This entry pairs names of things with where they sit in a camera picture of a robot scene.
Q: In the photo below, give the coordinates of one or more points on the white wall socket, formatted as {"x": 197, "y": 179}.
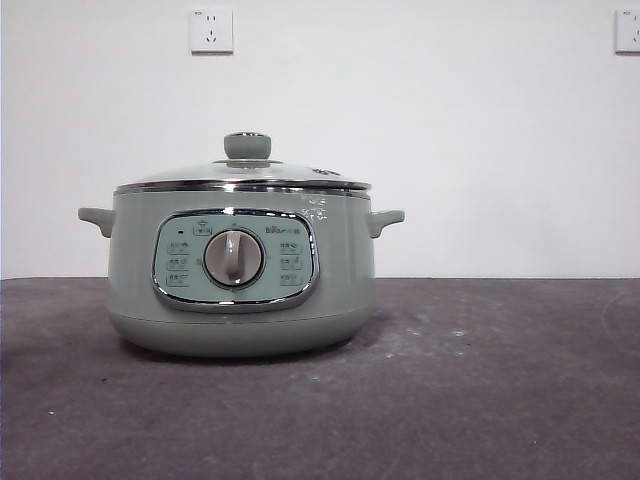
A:
{"x": 211, "y": 30}
{"x": 629, "y": 31}

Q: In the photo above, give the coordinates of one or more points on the glass lid with green knob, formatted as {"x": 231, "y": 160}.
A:
{"x": 200, "y": 175}

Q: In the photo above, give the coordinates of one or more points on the green electric cooking pot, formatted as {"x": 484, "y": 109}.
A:
{"x": 135, "y": 280}

